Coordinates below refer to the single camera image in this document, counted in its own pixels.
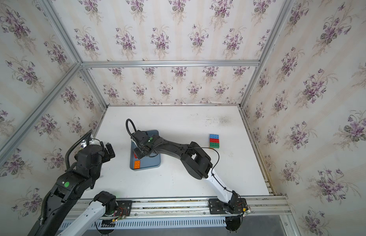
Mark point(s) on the white slotted cable duct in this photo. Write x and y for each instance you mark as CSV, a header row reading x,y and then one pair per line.
x,y
159,223

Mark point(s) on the light blue lego brick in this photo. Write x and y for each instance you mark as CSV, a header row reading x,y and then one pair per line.
x,y
214,136

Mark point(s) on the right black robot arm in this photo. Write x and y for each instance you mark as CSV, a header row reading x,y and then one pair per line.
x,y
194,159

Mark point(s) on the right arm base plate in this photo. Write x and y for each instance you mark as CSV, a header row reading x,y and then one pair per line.
x,y
236,207

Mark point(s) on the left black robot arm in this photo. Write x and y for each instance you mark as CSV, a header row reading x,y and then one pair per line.
x,y
71,185

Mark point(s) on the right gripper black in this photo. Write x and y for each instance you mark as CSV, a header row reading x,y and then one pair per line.
x,y
137,154

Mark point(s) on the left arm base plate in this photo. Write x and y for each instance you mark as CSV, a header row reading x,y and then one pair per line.
x,y
118,210

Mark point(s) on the blue-grey plastic tray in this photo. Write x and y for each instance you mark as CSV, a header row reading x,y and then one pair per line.
x,y
147,162

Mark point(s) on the orange lego brick lower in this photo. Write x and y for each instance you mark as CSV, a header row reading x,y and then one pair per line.
x,y
136,165

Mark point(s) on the aluminium rail frame front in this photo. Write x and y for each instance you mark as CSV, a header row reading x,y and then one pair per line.
x,y
80,217

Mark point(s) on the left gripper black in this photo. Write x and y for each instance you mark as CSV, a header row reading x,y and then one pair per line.
x,y
106,157

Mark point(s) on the green lego brick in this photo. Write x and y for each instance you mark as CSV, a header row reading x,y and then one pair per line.
x,y
213,145

